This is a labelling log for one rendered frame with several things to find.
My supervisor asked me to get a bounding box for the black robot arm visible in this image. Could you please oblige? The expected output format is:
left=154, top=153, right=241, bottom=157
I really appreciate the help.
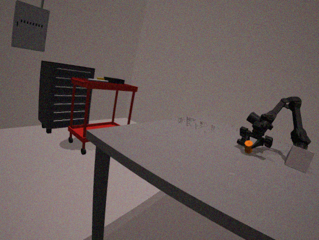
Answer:
left=247, top=97, right=311, bottom=150

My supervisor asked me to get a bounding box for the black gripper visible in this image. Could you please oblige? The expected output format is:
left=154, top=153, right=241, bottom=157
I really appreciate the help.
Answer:
left=240, top=126, right=273, bottom=149

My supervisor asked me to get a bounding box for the orange knob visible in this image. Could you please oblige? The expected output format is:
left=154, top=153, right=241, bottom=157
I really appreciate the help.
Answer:
left=244, top=140, right=253, bottom=154

